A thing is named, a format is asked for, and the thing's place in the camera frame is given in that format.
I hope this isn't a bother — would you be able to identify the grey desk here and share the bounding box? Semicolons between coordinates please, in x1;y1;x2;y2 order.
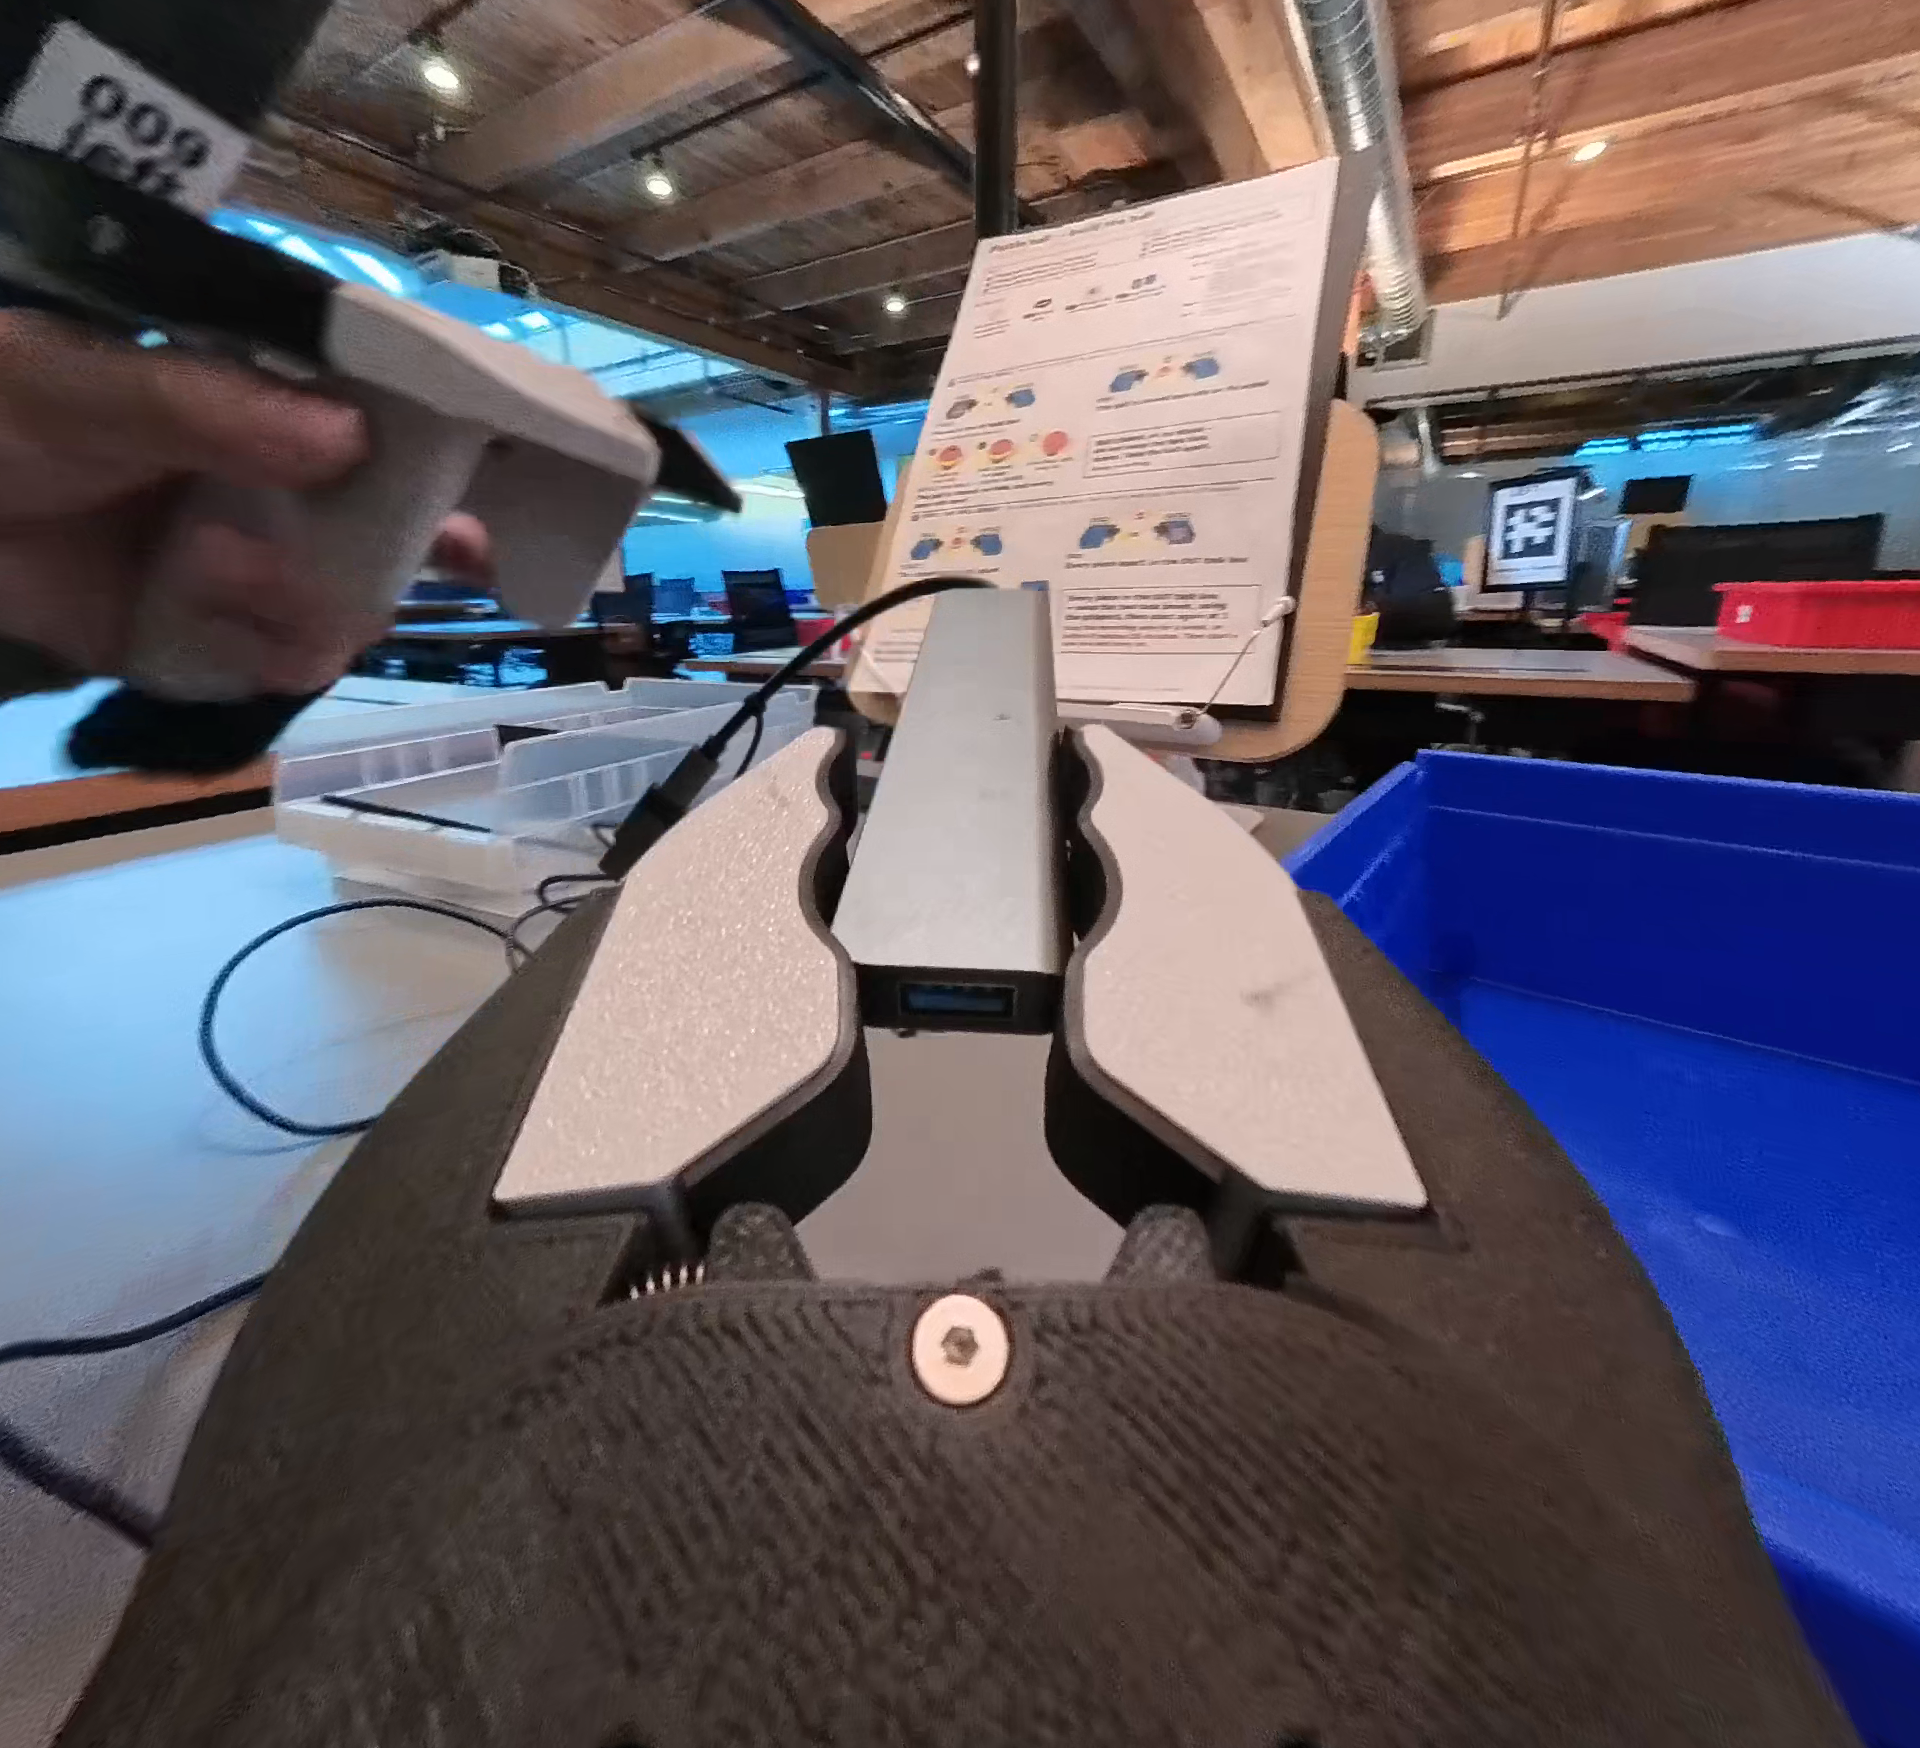
0;803;1352;1748

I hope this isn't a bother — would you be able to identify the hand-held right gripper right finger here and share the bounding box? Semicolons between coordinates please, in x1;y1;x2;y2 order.
1042;724;1427;1243

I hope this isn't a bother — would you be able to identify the person's left hand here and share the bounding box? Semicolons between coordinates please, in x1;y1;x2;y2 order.
0;309;375;704

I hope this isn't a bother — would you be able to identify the black steel column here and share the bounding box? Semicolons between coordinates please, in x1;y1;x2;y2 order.
976;0;1020;241

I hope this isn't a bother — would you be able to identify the printed instruction sheet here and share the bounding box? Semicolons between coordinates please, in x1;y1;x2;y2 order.
862;158;1342;708

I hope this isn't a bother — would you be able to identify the black white marker sign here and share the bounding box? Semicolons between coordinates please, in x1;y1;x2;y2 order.
1485;474;1586;596

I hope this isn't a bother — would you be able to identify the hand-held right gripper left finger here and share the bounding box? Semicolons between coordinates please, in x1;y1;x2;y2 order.
491;724;875;1233

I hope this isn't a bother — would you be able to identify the red plastic bin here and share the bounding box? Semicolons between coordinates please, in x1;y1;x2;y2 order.
1712;578;1920;653

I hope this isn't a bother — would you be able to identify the grey slim USB hub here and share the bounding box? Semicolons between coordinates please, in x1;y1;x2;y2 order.
597;573;1072;1034

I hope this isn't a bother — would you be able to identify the wooden stand black panel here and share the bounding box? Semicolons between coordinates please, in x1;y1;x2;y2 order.
782;429;891;602

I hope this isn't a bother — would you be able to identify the black monitor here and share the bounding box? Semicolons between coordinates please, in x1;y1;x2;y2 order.
1627;514;1883;627

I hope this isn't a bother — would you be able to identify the instruction sheet on wooden stand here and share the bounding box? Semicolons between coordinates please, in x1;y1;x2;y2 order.
807;149;1381;766

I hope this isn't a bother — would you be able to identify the clear plastic organizer box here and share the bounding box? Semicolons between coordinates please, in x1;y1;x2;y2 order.
274;678;843;903

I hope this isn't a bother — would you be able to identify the silver ventilation duct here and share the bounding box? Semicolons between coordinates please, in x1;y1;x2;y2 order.
1235;0;1427;346

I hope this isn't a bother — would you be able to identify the blue plastic bin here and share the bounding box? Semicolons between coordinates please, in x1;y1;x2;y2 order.
1284;745;1920;1748

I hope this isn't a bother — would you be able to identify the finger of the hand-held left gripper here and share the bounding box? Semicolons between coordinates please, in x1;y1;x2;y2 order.
324;284;742;633

